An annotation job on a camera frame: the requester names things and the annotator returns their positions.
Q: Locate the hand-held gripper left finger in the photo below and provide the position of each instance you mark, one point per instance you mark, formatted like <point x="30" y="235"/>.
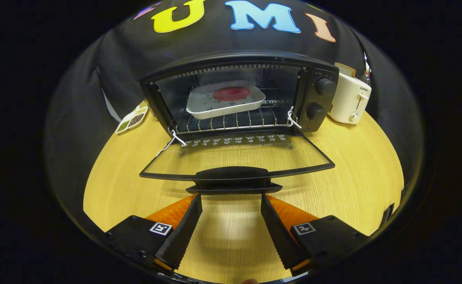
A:
<point x="183" y="236"/>

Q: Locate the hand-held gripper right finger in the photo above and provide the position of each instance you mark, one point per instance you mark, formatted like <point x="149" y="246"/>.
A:
<point x="279" y="236"/>

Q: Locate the white square food plate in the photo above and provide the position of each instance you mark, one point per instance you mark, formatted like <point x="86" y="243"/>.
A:
<point x="203" y="104"/>

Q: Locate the black toaster oven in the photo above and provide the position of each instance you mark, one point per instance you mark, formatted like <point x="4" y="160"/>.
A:
<point x="317" y="100"/>

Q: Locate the pink ham slice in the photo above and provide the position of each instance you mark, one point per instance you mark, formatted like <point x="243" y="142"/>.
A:
<point x="231" y="93"/>

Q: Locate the white pop-up toaster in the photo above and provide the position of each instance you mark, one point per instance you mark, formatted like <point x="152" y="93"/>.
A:
<point x="345" y="102"/>

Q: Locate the white compartment dish with grains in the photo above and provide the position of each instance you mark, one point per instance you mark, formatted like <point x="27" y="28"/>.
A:
<point x="132" y="119"/>

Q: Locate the brown toast slice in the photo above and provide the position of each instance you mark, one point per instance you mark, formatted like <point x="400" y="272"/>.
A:
<point x="345" y="70"/>

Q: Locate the clear plastic bottle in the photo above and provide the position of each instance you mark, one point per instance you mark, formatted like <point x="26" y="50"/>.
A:
<point x="365" y="75"/>

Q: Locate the black backdrop cloth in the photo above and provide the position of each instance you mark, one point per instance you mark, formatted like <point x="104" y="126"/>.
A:
<point x="108" y="67"/>

